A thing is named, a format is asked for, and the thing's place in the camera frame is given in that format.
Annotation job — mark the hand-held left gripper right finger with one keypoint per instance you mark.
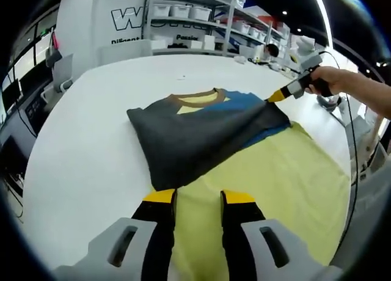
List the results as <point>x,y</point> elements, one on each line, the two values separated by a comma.
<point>241,223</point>

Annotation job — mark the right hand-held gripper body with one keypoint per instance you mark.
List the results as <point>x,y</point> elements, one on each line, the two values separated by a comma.
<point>297,85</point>

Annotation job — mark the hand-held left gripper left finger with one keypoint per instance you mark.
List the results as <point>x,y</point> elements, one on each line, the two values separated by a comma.
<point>159,226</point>

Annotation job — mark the yellow blue grey garment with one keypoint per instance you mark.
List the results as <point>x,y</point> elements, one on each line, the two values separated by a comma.
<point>189,134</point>

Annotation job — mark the person's right hand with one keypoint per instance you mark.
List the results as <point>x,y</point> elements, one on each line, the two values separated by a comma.
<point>331,79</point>

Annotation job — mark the dark grey curved stand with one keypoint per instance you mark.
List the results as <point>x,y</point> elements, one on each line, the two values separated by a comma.
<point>330,103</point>

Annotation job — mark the row of white storage bins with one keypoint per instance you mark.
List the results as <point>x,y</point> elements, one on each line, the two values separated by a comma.
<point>252,30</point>

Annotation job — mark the white cardboard box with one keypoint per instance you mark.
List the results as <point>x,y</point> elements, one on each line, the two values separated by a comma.
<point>159,44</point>
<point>209,42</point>

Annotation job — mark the grey metal shelving unit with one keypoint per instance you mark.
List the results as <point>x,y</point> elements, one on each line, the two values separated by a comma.
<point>195,27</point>

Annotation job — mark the white storage bin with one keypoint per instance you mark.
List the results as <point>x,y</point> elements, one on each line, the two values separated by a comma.
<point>162,10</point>
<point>200,13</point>
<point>180,11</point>

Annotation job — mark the grey mesh chair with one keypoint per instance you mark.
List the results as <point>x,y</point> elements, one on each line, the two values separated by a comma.
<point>366,217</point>

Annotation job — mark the grey office chair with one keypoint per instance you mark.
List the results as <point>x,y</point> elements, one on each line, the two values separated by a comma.
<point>64,71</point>

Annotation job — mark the hanging pink grey bag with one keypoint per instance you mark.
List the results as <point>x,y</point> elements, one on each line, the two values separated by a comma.
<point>54,53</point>

